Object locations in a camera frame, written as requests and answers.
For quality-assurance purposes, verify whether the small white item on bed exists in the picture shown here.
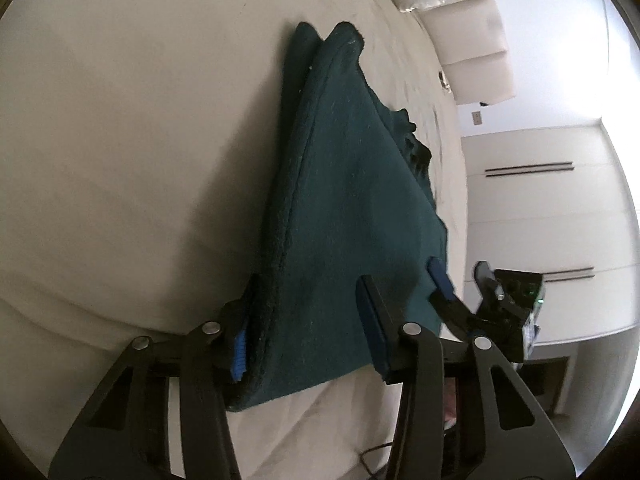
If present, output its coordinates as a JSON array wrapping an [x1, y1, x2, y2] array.
[[438, 70, 451, 93]]

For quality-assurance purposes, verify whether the beige bed sheet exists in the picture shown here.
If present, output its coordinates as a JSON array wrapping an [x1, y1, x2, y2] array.
[[1, 0, 468, 470]]

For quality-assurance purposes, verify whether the wall socket plate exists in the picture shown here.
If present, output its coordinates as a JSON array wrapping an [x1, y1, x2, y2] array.
[[472, 112, 483, 126]]

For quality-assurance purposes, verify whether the beige padded headboard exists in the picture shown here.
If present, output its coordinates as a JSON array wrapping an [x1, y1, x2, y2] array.
[[419, 0, 515, 105]]

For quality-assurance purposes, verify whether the dark green sweater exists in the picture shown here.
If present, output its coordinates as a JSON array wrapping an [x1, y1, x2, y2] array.
[[228, 22, 448, 411]]

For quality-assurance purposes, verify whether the black cable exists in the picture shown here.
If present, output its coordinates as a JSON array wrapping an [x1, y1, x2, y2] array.
[[360, 441, 396, 476]]

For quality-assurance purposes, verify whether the white wardrobe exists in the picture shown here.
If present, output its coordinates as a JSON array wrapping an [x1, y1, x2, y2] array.
[[462, 126, 639, 344]]

